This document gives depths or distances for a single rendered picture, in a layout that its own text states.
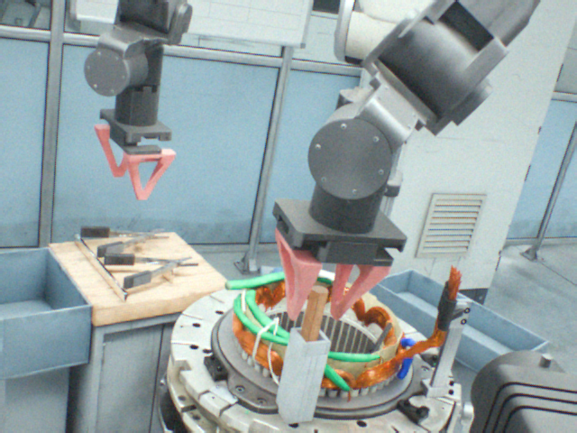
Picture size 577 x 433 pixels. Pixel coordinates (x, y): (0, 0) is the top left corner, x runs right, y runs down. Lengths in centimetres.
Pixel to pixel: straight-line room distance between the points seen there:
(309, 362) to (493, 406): 42
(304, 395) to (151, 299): 31
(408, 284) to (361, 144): 70
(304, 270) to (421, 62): 18
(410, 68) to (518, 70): 271
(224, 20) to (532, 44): 135
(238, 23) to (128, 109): 210
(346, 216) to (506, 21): 19
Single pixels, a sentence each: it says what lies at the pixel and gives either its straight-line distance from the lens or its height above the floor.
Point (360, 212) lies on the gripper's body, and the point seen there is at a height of 132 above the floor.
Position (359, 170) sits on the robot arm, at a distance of 45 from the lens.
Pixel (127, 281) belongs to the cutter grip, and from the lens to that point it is 86.
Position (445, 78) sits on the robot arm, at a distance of 51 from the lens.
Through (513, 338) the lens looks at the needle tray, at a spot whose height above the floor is 104.
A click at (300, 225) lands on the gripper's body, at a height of 130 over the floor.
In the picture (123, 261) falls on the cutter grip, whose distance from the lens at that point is 92.
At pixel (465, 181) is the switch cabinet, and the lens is 322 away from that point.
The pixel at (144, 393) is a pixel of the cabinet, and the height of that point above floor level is 91.
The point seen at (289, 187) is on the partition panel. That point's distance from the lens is 335.
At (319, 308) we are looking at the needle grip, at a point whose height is 122.
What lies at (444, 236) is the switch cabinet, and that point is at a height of 41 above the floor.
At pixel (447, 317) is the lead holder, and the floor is 121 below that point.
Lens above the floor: 150
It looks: 21 degrees down
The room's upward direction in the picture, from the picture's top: 11 degrees clockwise
